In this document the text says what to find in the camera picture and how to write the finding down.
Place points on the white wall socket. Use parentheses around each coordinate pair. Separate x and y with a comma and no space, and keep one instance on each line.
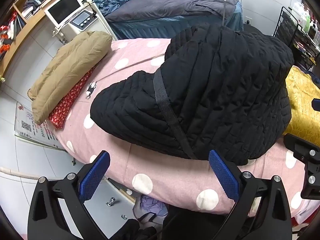
(248,19)

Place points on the folded clothes pile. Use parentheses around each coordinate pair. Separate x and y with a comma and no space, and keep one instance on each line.
(32,5)

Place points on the yellow patterned cloth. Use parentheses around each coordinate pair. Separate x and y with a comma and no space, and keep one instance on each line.
(303,100)

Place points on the red floral cloth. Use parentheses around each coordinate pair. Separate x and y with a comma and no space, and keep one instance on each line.
(65,105)

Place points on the black quilted jacket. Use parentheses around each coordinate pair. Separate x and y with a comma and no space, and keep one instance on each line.
(225,92)

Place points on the green bottle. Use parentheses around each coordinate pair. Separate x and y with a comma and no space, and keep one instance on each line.
(306,18)

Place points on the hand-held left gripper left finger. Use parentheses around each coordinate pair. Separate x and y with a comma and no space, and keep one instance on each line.
(95,176)

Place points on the black round stool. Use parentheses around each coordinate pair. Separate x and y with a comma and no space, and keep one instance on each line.
(252,27)

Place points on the pink polka dot blanket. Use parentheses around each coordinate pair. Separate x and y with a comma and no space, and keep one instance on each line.
(155,175)

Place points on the wooden rod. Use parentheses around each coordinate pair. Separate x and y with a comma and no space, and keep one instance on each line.
(17,172)

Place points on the white machine cart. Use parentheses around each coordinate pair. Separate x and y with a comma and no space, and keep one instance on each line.
(85,21)

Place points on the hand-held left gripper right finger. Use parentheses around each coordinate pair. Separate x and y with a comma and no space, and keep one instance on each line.
(222,177)

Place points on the crumpled blue jacket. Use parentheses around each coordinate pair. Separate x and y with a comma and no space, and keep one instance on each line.
(112,1)

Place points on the folded tan coat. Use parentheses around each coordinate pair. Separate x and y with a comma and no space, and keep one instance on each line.
(70,67)

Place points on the thin metal pole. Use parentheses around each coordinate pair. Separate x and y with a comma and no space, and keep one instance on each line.
(224,2)

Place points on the bed with blue skirt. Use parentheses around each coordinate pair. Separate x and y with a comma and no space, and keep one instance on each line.
(150,28)

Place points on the wooden wall shelf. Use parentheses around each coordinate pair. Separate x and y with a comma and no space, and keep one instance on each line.
(17,40)

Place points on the dark cloth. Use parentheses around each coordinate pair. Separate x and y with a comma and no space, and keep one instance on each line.
(180,225)

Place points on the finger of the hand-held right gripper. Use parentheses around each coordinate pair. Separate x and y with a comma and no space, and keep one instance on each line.
(317,104)
(311,155)

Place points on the purple crumpled cloth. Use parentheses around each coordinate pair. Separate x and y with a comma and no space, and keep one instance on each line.
(150,207)

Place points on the white framed monitor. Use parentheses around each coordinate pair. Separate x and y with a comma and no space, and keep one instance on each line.
(63,7)

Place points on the printed poster board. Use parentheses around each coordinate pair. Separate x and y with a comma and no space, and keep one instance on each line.
(30,127)

